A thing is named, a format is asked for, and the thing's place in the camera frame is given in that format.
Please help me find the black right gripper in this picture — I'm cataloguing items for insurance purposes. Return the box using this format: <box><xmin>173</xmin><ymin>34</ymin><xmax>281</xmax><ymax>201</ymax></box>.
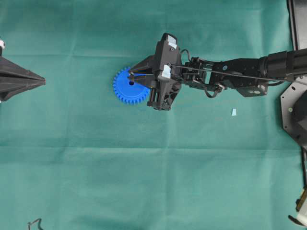
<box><xmin>130</xmin><ymin>33</ymin><xmax>182</xmax><ymax>111</ymax></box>

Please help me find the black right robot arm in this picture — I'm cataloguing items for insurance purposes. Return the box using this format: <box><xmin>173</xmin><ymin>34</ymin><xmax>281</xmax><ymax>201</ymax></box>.
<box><xmin>128</xmin><ymin>33</ymin><xmax>307</xmax><ymax>111</ymax></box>

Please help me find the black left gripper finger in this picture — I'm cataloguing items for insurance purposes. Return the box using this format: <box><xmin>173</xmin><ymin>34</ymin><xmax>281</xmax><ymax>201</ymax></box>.
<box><xmin>0</xmin><ymin>56</ymin><xmax>46</xmax><ymax>81</ymax></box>
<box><xmin>0</xmin><ymin>77</ymin><xmax>46</xmax><ymax>101</ymax></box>

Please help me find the black frame rail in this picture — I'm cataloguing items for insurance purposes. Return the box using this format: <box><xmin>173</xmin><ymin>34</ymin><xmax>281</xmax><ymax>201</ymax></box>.
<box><xmin>287</xmin><ymin>0</ymin><xmax>307</xmax><ymax>50</ymax></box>

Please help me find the green table cloth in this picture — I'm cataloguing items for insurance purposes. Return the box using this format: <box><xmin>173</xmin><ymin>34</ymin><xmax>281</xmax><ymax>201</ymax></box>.
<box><xmin>0</xmin><ymin>0</ymin><xmax>303</xmax><ymax>230</ymax></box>

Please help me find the blue plastic gear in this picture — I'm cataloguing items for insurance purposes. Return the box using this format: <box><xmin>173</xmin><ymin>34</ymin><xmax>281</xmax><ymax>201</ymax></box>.
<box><xmin>113</xmin><ymin>67</ymin><xmax>150</xmax><ymax>105</ymax></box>

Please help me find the thin grey wire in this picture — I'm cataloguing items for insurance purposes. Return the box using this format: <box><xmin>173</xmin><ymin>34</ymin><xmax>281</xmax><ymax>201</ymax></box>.
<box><xmin>26</xmin><ymin>218</ymin><xmax>44</xmax><ymax>230</ymax></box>

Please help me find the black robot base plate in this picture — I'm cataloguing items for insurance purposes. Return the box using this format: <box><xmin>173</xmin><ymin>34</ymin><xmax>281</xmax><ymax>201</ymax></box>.
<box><xmin>280</xmin><ymin>83</ymin><xmax>307</xmax><ymax>149</ymax></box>

